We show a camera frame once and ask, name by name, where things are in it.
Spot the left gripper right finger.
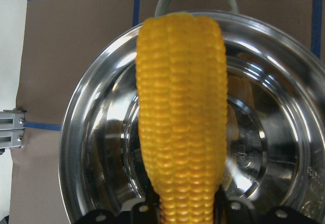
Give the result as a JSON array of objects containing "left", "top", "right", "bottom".
[{"left": 214, "top": 187, "right": 316, "bottom": 223}]

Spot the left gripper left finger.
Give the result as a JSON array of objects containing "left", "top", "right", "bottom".
[{"left": 74, "top": 191, "right": 159, "bottom": 223}]

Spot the yellow corn cob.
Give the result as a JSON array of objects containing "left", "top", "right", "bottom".
[{"left": 136, "top": 13, "right": 228, "bottom": 223}]

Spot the pale green cooking pot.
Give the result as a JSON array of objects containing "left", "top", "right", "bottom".
[{"left": 59, "top": 0, "right": 324, "bottom": 223}]

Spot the aluminium frame post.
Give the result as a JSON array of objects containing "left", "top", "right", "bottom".
[{"left": 1, "top": 109, "right": 26, "bottom": 155}]

